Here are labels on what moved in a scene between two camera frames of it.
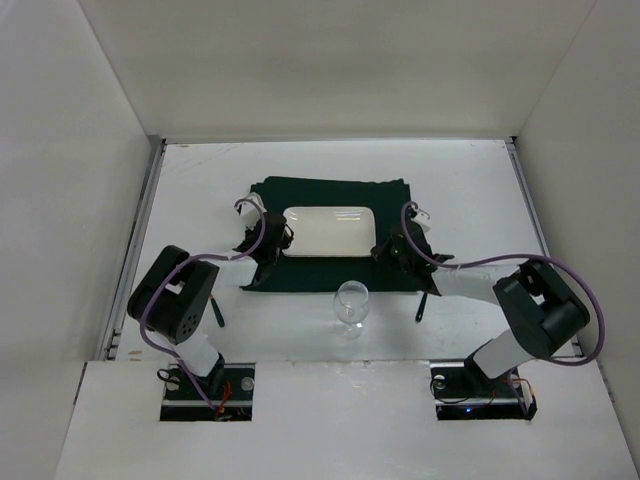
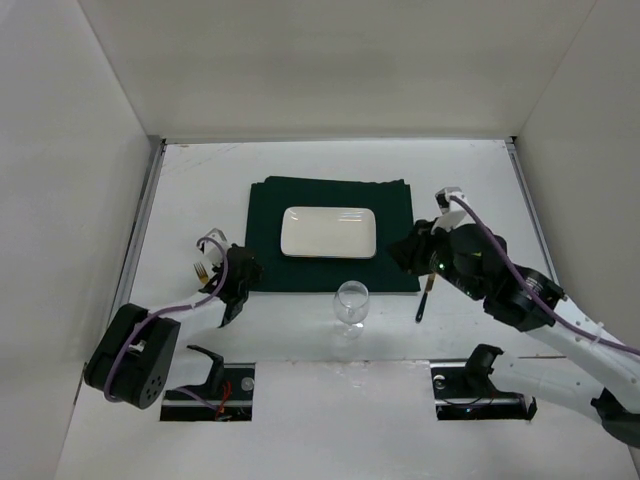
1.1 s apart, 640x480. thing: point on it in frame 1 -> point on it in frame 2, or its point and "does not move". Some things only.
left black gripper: [279, 238] -> [235, 279]
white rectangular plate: [331, 231] does not move
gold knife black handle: [421, 307] does not move
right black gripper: [386, 248] -> [417, 251]
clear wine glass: [350, 308] does not move
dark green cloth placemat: [387, 196] does not move
